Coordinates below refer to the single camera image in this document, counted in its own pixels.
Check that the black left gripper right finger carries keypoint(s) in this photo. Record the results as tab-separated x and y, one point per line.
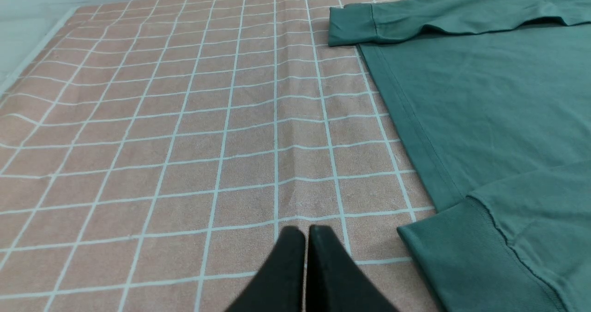
334	282

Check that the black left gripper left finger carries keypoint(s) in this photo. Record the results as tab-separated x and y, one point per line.
278	284

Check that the green long-sleeved shirt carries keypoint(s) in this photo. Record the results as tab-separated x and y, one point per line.
491	100

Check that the pink checkered tablecloth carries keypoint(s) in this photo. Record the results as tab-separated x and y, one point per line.
154	149

